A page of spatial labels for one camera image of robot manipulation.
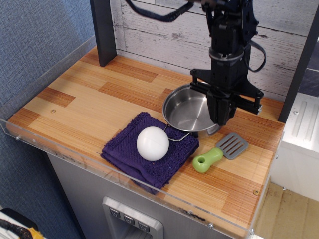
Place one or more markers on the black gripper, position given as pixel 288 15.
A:
pixel 226 86

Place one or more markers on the stainless steel pot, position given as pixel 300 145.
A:
pixel 186 109

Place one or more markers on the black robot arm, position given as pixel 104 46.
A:
pixel 231 25

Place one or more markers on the white egg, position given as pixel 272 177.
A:
pixel 152 143

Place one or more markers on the white ribbed appliance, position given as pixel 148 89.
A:
pixel 302 125

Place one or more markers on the purple folded towel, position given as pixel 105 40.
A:
pixel 121 151

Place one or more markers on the clear acrylic table guard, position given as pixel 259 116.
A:
pixel 27 64

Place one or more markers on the silver dispenser panel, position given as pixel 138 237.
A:
pixel 127 223

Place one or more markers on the yellow object bottom corner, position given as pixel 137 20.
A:
pixel 35 234

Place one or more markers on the green handled grey spatula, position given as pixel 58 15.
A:
pixel 229 147

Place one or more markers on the dark right upright post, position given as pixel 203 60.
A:
pixel 301 68

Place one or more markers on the dark upright post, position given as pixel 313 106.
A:
pixel 301 68
pixel 104 31

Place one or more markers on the dark left upright post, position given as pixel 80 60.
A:
pixel 104 31

